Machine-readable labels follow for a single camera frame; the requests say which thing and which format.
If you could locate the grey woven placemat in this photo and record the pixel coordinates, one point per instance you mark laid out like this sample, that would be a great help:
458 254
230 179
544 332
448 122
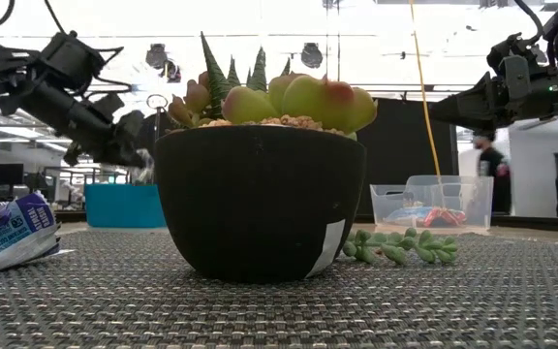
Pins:
279 315

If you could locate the black computer monitor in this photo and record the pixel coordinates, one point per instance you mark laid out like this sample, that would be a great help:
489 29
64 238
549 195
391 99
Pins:
7 174

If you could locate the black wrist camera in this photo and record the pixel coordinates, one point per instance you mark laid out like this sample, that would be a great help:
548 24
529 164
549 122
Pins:
502 53
71 60

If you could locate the white paper strip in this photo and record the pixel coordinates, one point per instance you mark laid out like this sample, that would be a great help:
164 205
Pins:
63 252

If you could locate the teal plastic bin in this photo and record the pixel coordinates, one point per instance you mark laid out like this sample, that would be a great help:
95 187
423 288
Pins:
124 206

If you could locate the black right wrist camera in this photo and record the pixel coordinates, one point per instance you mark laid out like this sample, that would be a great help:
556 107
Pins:
502 53

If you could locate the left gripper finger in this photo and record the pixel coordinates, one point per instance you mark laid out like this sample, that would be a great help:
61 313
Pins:
130 127
119 154

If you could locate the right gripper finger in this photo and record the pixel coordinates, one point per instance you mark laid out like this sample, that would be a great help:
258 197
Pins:
468 109

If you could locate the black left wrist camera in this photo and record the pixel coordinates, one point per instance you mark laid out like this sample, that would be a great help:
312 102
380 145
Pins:
71 60

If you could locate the black room divider panel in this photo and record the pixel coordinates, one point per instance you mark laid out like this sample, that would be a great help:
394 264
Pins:
405 145

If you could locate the purple white granola bar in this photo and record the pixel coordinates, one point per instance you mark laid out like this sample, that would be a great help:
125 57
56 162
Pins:
8 232

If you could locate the succulent plant in black pot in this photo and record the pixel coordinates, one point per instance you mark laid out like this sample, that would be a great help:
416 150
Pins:
259 203

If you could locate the clear plastic bin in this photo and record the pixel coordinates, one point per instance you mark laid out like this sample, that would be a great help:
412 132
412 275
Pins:
473 194

